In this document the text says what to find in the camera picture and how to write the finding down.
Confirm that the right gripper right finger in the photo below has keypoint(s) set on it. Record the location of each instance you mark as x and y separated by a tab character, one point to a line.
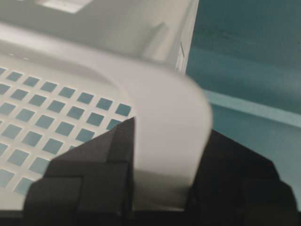
235	186

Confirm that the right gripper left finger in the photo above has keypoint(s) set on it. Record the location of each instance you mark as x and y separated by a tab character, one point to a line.
90	185

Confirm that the white perforated plastic basket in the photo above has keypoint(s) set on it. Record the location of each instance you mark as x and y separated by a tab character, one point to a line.
71	71

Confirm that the light green tape strip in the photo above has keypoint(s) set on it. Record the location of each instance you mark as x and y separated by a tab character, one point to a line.
256	109

